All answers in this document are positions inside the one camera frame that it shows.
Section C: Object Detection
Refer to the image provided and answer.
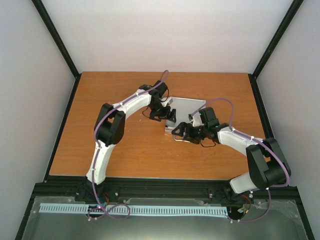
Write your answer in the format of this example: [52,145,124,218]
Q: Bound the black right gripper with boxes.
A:
[172,121,209,145]

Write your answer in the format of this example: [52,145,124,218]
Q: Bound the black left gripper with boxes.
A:
[149,102,177,124]

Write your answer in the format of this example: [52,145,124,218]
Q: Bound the aluminium poker case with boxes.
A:
[164,96,206,135]

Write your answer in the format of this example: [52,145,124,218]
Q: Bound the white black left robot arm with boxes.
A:
[86,80,177,202]

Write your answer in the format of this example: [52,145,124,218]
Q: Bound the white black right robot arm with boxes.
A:
[182,107,291,202]

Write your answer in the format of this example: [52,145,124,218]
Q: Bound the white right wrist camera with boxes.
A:
[188,111,203,127]

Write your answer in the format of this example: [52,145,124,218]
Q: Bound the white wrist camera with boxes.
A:
[161,97,173,107]
[188,111,203,127]

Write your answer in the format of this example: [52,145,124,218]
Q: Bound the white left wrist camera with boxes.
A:
[161,97,173,107]

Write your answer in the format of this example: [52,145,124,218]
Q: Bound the light blue cable duct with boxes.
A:
[38,203,228,218]

